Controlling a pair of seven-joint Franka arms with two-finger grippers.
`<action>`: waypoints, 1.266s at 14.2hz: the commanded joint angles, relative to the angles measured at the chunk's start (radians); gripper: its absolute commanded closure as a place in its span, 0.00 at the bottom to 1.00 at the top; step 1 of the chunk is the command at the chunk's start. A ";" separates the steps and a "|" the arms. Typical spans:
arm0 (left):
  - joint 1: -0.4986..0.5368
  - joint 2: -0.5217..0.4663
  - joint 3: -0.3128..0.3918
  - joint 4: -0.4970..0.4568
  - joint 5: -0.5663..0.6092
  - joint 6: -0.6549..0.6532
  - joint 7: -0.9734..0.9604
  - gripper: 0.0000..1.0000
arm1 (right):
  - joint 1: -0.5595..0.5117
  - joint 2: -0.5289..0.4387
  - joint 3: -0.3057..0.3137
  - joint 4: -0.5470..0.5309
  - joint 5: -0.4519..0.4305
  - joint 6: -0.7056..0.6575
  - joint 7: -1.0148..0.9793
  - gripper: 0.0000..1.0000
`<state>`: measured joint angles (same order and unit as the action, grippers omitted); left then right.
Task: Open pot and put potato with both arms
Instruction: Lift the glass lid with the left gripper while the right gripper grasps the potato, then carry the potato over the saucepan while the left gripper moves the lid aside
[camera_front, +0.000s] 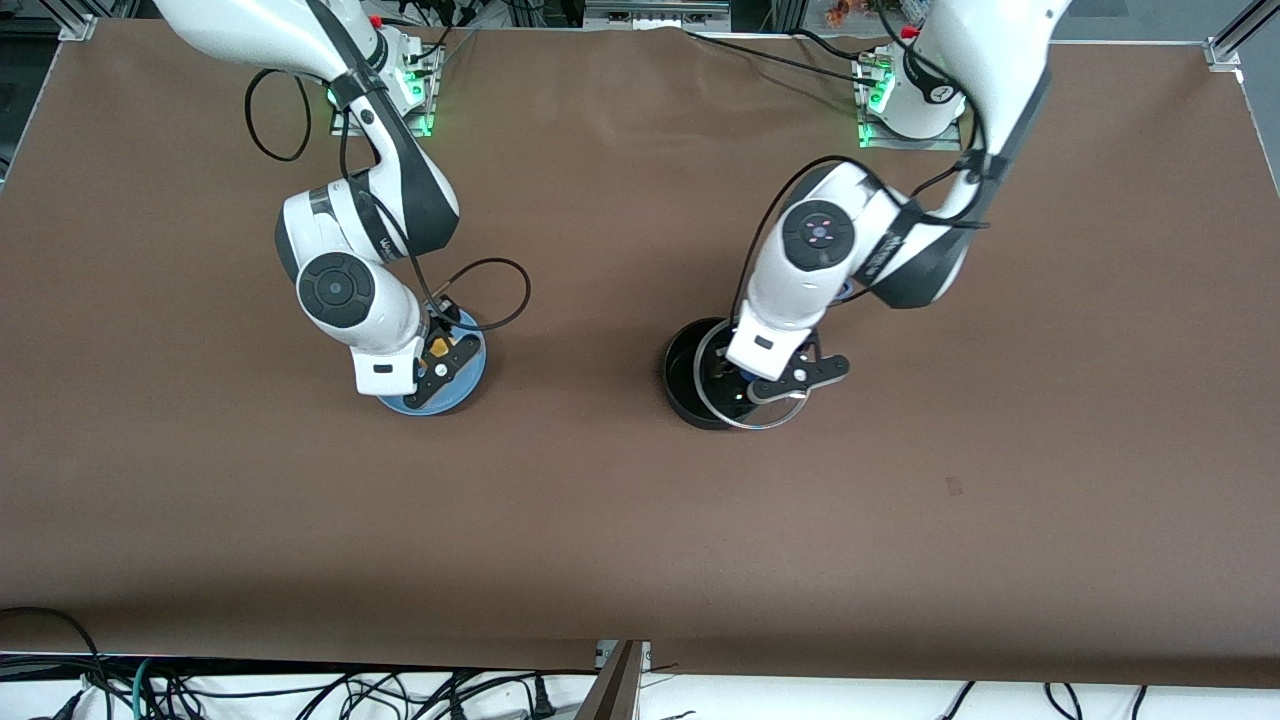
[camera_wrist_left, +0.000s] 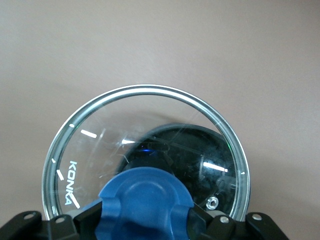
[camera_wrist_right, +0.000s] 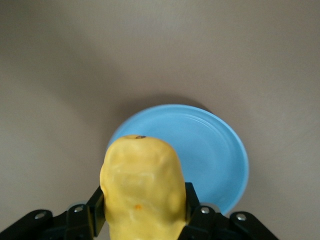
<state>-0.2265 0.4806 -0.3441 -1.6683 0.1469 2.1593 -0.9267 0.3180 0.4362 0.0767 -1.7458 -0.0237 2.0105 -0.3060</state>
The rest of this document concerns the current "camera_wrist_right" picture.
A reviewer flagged yellow potato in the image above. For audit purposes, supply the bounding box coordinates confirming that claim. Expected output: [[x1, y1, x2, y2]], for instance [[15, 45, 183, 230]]
[[99, 134, 187, 240]]

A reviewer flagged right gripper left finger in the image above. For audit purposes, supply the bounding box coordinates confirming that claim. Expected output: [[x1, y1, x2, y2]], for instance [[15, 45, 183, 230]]
[[0, 186, 107, 240]]

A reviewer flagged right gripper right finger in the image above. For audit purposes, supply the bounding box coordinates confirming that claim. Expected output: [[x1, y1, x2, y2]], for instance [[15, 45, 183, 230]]
[[178, 182, 278, 240]]

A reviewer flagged brown table cover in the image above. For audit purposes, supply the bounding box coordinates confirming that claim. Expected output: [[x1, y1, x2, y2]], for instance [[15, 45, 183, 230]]
[[0, 0, 320, 240]]

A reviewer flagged blue round plate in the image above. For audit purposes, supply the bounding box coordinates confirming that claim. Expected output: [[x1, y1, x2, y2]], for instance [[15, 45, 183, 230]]
[[107, 104, 250, 216]]

